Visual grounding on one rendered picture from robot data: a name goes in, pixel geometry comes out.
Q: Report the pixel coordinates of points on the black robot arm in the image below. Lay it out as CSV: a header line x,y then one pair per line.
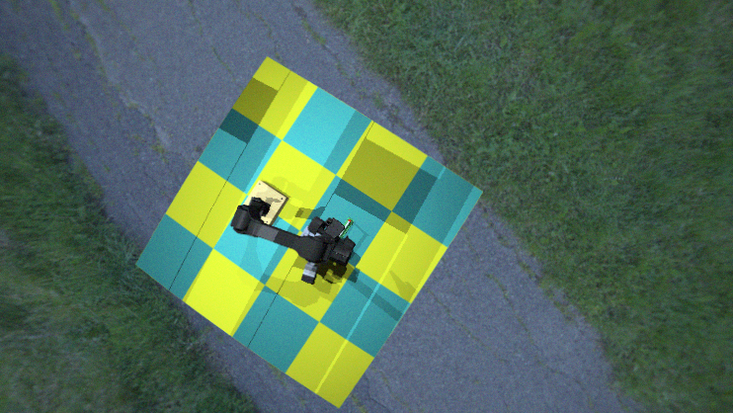
x,y
248,220

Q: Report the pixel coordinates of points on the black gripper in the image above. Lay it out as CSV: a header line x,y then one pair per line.
x,y
317,225

